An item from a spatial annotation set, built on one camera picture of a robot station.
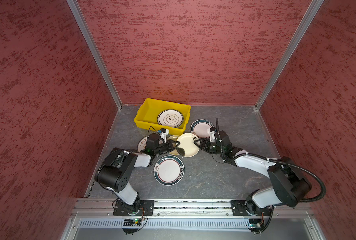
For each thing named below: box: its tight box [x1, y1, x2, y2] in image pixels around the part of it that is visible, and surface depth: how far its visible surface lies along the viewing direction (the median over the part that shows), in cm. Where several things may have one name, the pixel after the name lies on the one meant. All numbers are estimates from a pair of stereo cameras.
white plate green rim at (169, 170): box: [153, 155, 185, 186], surface depth 88 cm
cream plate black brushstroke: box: [176, 133, 200, 158], surface depth 90 cm
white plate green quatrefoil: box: [157, 109, 184, 128], surface depth 112 cm
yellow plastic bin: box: [133, 98, 191, 135], surface depth 115 cm
